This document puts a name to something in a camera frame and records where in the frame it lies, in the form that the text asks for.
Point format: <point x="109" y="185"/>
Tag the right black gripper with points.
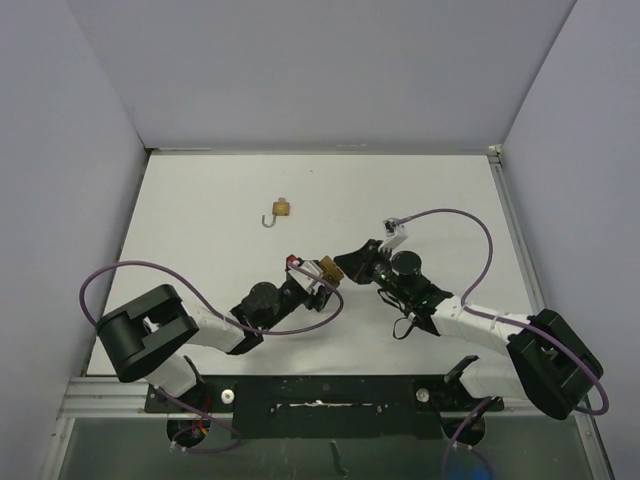
<point x="358" y="264"/>

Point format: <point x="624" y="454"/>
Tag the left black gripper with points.
<point x="316" y="298"/>

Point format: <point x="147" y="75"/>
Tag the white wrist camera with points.
<point x="395" y="234"/>
<point x="308" y="275"/>

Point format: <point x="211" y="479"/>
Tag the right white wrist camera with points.
<point x="395" y="234"/>

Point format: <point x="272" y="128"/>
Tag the aluminium right side rail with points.
<point x="535" y="295"/>

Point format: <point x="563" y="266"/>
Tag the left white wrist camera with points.
<point x="308" y="275"/>

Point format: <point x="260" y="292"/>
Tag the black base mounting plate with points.
<point x="224" y="411"/>

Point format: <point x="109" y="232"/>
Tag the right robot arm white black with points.
<point x="550" y="365"/>

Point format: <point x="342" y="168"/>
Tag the aluminium rail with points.
<point x="103" y="397"/>
<point x="535" y="295"/>

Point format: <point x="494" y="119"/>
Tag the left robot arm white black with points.
<point x="142" y="337"/>

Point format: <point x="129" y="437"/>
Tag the aluminium front rail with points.
<point x="103" y="397"/>

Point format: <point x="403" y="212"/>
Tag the small brass padlock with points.
<point x="280" y="208"/>

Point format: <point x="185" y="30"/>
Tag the large brass padlock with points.
<point x="331" y="273"/>

